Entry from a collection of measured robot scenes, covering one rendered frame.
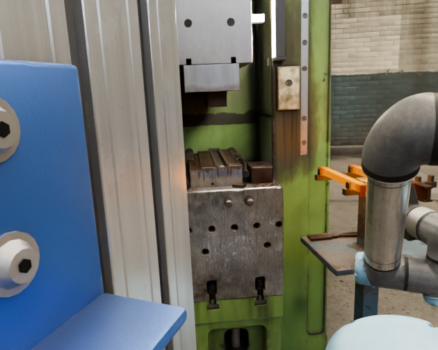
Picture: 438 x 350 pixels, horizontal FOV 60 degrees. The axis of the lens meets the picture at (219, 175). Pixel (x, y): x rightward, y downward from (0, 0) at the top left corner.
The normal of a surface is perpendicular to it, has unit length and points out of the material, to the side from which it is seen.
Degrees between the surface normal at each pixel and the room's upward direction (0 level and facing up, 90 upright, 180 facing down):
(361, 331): 7
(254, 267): 90
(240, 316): 90
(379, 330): 7
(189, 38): 90
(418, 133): 89
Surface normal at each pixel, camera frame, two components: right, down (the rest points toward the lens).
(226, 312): 0.09, 0.21
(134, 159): 0.93, 0.04
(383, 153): -0.78, 0.39
